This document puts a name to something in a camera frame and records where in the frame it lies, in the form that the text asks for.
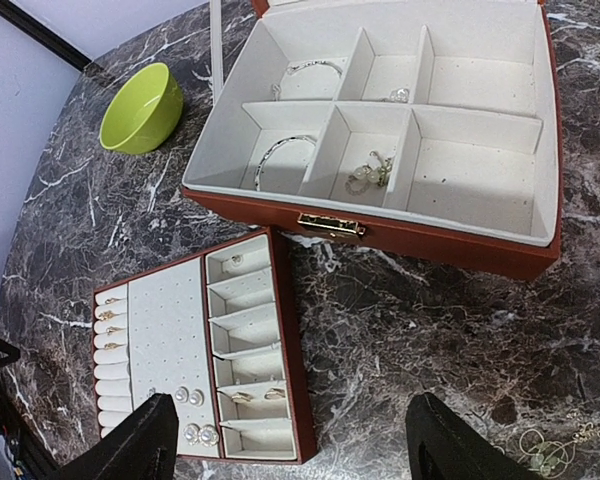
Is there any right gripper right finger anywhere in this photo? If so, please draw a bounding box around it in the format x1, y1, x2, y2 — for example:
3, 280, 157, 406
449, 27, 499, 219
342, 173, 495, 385
405, 392, 535, 480

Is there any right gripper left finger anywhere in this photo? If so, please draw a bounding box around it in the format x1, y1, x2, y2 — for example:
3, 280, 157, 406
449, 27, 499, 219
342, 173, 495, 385
59, 393, 179, 479

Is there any red jewelry tray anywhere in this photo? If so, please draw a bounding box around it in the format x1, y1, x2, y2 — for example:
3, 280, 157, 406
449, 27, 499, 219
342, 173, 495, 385
92, 229, 317, 464

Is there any red jewelry box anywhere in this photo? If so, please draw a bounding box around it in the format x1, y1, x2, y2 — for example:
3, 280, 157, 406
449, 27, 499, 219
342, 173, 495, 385
182, 1, 563, 280

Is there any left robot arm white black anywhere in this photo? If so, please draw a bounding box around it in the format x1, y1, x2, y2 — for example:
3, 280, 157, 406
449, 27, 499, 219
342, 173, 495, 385
0, 338, 57, 479

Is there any pearl earring framed left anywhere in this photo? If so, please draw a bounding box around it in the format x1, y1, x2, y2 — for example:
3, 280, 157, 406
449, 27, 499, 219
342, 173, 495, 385
183, 423, 200, 445

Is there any pearl earring framed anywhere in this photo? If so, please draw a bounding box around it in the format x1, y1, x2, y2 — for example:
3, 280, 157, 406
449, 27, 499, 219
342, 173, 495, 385
199, 425, 219, 447
183, 423, 200, 445

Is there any pearl earring single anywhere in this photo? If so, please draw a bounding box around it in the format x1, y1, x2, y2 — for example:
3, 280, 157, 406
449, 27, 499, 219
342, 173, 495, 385
174, 386, 189, 403

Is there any pearl earring framed right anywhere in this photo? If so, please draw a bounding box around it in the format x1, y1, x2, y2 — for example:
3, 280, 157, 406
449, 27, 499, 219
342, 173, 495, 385
199, 425, 219, 447

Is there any gold stud earring left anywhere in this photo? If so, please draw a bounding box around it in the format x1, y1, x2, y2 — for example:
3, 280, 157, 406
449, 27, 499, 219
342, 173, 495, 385
231, 392, 253, 404

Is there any gold stud earring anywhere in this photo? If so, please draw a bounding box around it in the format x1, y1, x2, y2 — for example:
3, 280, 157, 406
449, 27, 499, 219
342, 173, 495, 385
264, 387, 286, 400
231, 392, 253, 404

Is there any gold stud earring right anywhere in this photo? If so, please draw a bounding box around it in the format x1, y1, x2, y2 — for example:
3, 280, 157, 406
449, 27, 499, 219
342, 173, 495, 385
264, 387, 286, 400

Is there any silver bangle lower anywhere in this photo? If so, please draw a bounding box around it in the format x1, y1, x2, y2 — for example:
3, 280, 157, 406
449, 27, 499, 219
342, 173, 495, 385
252, 135, 317, 194

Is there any silver bangle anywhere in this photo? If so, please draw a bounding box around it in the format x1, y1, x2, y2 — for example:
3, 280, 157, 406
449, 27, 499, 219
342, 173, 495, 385
252, 135, 317, 194
271, 60, 343, 101

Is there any green bowl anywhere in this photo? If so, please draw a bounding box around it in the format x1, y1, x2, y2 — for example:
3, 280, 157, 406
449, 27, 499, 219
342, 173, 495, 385
99, 62, 184, 155

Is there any silver bangle upper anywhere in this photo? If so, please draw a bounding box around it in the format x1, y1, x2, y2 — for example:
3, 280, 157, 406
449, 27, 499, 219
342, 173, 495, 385
271, 60, 343, 101

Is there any green bead necklace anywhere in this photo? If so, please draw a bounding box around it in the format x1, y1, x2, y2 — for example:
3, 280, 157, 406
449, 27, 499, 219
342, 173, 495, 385
517, 428, 576, 476

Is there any gold chain on table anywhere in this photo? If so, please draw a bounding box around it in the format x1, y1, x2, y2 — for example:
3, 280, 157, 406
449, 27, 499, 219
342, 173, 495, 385
567, 409, 600, 444

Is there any left black frame post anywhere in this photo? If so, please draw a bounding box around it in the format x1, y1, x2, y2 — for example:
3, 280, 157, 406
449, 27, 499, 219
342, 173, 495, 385
0, 0, 92, 71

